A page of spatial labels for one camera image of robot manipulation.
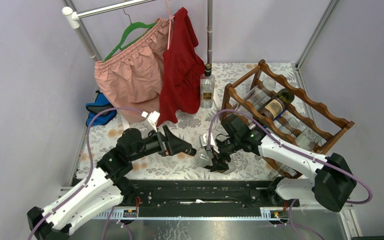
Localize small clear bottle bluish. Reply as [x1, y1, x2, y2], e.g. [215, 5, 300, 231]
[266, 119, 304, 178]

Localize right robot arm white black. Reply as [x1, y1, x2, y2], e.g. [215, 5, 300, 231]
[205, 114, 357, 212]

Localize clear glass flask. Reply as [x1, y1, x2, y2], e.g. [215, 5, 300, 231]
[244, 78, 276, 111]

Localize floral table mat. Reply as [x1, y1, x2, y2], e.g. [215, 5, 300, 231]
[74, 63, 274, 180]

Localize pink clothes hanger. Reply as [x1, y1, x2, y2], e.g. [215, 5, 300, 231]
[164, 0, 174, 50]

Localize pink skirt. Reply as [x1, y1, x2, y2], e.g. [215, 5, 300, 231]
[94, 18, 169, 123]

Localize clear square liquor bottle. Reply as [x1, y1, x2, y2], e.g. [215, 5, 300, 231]
[191, 148, 236, 175]

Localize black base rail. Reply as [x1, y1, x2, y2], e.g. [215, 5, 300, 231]
[72, 178, 301, 219]

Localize wooden wine rack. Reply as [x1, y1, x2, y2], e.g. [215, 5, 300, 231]
[219, 59, 355, 180]

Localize dark green wine bottle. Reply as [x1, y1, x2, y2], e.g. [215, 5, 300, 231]
[256, 88, 295, 120]

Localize vertical metal pole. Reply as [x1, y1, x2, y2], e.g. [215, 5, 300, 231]
[206, 0, 213, 64]

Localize red garment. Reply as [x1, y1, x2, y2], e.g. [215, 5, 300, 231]
[157, 7, 205, 126]

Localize metal clothes rail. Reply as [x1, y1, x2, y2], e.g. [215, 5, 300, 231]
[63, 0, 163, 61]

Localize blue black bag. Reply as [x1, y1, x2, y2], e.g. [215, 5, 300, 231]
[85, 90, 117, 127]

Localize clear bottle black gold cap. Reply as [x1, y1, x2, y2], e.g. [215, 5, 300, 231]
[200, 63, 215, 109]

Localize small clear glass bottle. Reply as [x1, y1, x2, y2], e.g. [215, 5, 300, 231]
[226, 102, 253, 124]

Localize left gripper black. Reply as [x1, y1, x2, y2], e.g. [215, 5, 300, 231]
[129, 125, 192, 163]

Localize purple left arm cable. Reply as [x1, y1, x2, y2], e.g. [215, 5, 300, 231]
[26, 106, 145, 240]

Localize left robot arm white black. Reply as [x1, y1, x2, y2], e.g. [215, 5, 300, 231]
[27, 125, 197, 240]

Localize clear glass wine bottle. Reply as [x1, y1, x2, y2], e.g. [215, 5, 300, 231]
[295, 127, 322, 151]

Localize white fabric strip by rack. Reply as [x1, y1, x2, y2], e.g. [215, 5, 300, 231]
[213, 88, 222, 110]

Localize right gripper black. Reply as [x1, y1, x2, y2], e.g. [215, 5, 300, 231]
[205, 134, 241, 173]

